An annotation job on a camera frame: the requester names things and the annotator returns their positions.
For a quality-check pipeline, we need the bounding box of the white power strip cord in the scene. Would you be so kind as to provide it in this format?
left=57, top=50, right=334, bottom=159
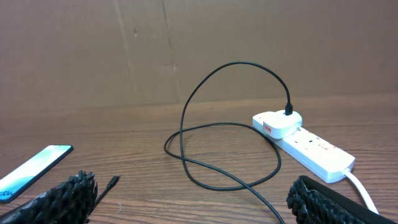
left=343, top=168, right=380, bottom=215

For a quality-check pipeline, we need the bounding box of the black USB charging cable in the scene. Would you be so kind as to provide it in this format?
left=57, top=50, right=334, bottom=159
left=84, top=61, right=294, bottom=224

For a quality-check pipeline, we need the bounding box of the black ridged right gripper right finger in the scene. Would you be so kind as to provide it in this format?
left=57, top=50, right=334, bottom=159
left=286, top=175, right=396, bottom=224

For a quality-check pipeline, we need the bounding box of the Samsung Galaxy smartphone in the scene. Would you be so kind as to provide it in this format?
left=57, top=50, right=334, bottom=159
left=1, top=145, right=73, bottom=203

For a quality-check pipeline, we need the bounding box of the black ridged right gripper left finger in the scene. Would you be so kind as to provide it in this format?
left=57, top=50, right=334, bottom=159
left=1, top=170, right=98, bottom=224

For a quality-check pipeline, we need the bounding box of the white power extension strip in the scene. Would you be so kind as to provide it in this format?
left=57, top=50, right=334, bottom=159
left=266, top=126, right=355, bottom=184

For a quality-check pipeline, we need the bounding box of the white charger plug adapter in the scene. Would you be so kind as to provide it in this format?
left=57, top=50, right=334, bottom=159
left=252, top=110, right=302, bottom=139

